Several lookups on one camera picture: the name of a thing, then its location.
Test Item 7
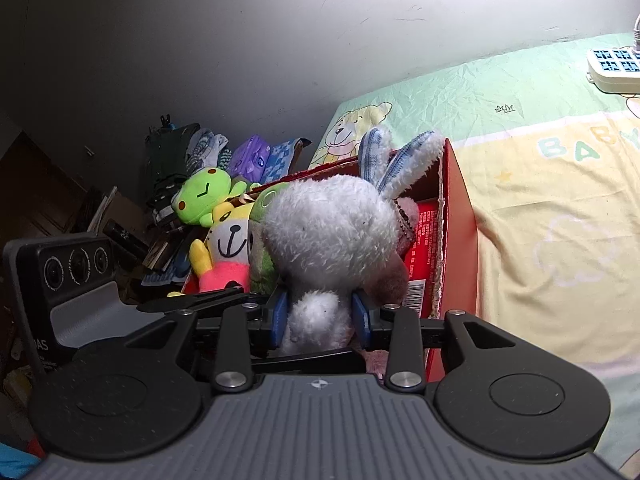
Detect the green frog plush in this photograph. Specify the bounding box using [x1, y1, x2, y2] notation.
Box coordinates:
[171, 167, 247, 228]

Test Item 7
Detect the yellow tiger plush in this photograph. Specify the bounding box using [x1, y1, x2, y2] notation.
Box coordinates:
[168, 195, 255, 297]

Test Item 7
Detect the mauve teddy bear plush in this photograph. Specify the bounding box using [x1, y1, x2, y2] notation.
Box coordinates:
[359, 195, 422, 376]

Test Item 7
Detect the white plush rabbit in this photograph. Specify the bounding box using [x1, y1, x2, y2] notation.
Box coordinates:
[262, 127, 445, 356]

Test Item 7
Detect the pile of folded clothes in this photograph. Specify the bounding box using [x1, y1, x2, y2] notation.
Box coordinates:
[184, 128, 229, 176]

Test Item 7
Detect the red cardboard box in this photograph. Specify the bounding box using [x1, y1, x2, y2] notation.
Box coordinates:
[179, 138, 481, 384]

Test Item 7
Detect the green plush toy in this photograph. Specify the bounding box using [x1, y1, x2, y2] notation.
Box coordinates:
[248, 182, 288, 295]

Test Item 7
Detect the purple toy case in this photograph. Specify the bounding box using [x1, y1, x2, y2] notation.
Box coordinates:
[227, 136, 271, 183]

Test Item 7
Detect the bear print bed sheet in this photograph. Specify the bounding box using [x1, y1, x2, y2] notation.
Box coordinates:
[333, 32, 639, 478]

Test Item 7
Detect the white power strip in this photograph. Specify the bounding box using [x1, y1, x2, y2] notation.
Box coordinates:
[587, 47, 640, 94]

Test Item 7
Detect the blue checkered cloth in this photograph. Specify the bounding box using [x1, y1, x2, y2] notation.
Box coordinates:
[260, 138, 310, 184]

